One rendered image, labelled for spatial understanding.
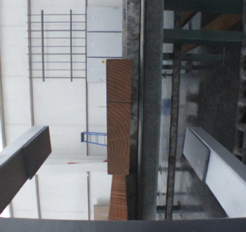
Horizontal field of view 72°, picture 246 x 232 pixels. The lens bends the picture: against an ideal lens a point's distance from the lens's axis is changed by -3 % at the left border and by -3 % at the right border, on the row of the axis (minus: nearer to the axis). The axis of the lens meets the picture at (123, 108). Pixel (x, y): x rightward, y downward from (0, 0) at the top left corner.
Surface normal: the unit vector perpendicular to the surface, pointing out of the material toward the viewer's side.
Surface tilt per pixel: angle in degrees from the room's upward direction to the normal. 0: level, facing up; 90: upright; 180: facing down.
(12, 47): 87
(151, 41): 90
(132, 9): 90
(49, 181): 86
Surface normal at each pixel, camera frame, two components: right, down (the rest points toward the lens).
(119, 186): 0.01, -0.99
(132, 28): 0.01, 0.11
